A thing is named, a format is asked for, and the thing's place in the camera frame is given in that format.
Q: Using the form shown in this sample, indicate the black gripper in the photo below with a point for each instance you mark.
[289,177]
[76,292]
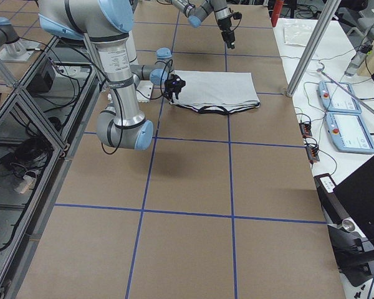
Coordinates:
[225,23]
[170,85]

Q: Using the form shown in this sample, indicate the grey cartoon print t-shirt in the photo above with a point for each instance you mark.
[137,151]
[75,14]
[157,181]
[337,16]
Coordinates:
[223,93]

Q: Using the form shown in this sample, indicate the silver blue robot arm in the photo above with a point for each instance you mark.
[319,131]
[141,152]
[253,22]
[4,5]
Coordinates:
[197,14]
[107,24]

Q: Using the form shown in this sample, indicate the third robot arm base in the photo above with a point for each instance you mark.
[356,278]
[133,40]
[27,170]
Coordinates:
[14,49]

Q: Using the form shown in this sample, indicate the clear plastic bag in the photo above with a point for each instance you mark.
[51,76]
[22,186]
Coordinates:
[297,34]

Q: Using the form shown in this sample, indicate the upper orange circuit board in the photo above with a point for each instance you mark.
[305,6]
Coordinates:
[305,129]

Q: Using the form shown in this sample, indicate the orange circuit board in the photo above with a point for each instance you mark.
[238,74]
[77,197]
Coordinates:
[305,129]
[312,151]

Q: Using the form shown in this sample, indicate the upper teach pendant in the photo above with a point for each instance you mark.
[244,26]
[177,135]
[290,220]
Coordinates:
[334,99]

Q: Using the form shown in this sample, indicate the teach pendant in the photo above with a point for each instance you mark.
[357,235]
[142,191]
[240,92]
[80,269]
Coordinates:
[334,99]
[348,133]

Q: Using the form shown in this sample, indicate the lower orange circuit board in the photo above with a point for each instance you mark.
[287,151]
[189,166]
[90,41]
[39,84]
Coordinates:
[312,151]

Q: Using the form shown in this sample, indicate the lower teach pendant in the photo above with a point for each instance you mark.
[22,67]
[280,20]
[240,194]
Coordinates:
[348,133]

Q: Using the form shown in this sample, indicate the black laptop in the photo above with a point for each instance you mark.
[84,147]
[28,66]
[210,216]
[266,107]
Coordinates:
[356,195]

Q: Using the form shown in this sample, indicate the black box with label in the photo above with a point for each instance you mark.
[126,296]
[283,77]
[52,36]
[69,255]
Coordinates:
[325,186]

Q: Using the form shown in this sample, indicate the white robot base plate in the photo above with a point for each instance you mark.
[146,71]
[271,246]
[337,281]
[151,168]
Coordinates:
[143,89]

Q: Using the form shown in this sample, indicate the aluminium frame post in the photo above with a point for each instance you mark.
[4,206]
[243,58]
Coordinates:
[319,30]

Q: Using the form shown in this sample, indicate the black metal frame rack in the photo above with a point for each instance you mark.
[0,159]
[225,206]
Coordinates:
[42,119]

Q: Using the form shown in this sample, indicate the black camera stand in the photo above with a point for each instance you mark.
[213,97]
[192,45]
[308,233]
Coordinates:
[354,253]

